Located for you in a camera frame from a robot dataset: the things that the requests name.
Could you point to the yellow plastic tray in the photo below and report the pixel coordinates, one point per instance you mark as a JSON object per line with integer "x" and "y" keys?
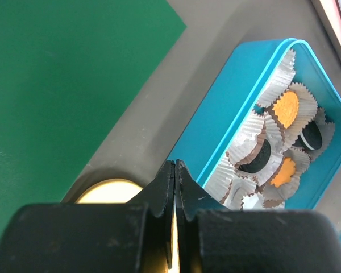
{"x": 121, "y": 191}

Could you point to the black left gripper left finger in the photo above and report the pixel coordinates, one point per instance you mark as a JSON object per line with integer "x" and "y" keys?
{"x": 132, "y": 237}

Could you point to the large black sandwich cookie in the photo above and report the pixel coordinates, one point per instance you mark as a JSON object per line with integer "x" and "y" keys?
{"x": 260, "y": 161}

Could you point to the teal cookie tin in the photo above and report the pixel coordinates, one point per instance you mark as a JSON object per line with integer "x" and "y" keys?
{"x": 232, "y": 96}

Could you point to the green binder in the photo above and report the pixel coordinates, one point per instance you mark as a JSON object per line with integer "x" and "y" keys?
{"x": 68, "y": 71}

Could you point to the orange leaf shaped cookie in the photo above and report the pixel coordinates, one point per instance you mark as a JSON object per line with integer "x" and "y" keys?
{"x": 285, "y": 173}

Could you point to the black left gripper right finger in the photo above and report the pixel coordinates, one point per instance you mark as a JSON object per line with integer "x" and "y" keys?
{"x": 212, "y": 238}

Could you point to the small black sandwich cookie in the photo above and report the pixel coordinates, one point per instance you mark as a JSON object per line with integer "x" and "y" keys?
{"x": 310, "y": 137}

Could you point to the orange round sandwich cookie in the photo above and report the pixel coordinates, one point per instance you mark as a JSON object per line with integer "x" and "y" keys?
{"x": 286, "y": 108}

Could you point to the white paper cupcake liner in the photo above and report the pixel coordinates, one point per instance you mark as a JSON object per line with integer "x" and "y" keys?
{"x": 248, "y": 141}
{"x": 280, "y": 80}

